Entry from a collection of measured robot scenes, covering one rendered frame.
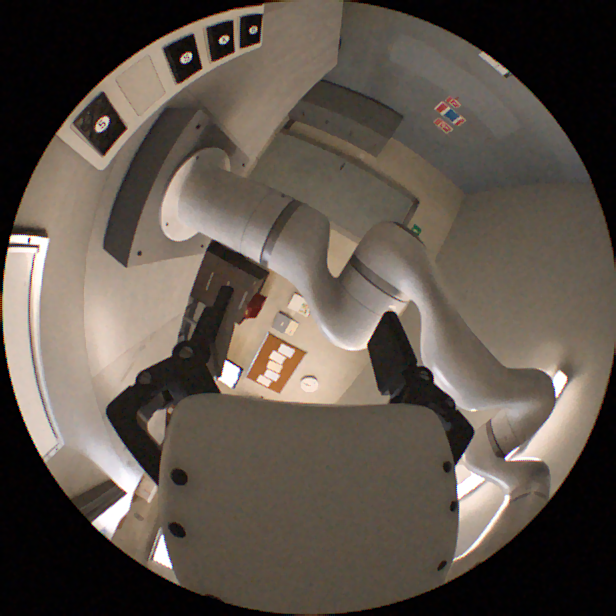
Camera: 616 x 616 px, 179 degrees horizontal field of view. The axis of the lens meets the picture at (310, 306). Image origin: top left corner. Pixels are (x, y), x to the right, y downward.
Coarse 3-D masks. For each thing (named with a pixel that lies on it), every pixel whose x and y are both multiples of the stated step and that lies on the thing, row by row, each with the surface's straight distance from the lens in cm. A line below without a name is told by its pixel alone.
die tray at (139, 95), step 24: (192, 24) 42; (144, 48) 37; (240, 48) 51; (120, 72) 36; (144, 72) 38; (168, 72) 40; (96, 96) 34; (120, 96) 36; (144, 96) 38; (168, 96) 41; (72, 120) 33; (144, 120) 39; (72, 144) 34; (120, 144) 38; (96, 168) 37
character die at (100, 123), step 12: (96, 108) 34; (108, 108) 34; (84, 120) 33; (96, 120) 33; (108, 120) 34; (120, 120) 35; (84, 132) 33; (96, 132) 34; (108, 132) 35; (120, 132) 36; (96, 144) 34; (108, 144) 35
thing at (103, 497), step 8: (112, 480) 111; (96, 488) 100; (104, 488) 103; (112, 488) 106; (120, 488) 109; (80, 496) 92; (88, 496) 94; (96, 496) 96; (104, 496) 99; (112, 496) 101; (120, 496) 104; (80, 504) 89; (88, 504) 91; (96, 504) 93; (104, 504) 95; (112, 504) 97; (88, 512) 88; (96, 512) 89
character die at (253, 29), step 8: (248, 16) 49; (256, 16) 51; (240, 24) 50; (248, 24) 50; (256, 24) 52; (240, 32) 50; (248, 32) 50; (256, 32) 52; (240, 40) 50; (248, 40) 52; (256, 40) 53
